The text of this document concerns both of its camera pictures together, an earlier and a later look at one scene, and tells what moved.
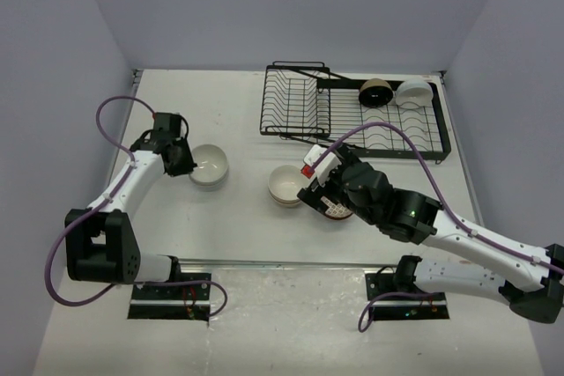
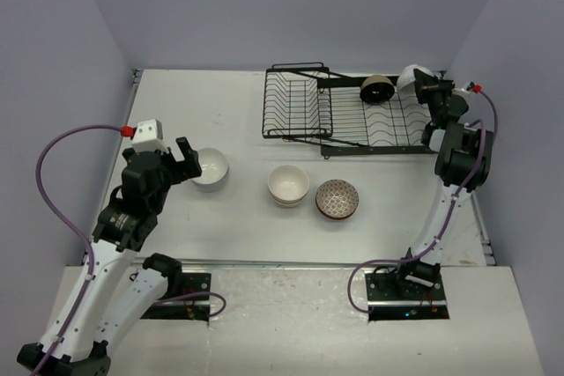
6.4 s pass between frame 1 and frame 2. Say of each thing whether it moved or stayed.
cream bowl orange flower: stayed
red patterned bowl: stayed
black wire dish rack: stayed
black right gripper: moved
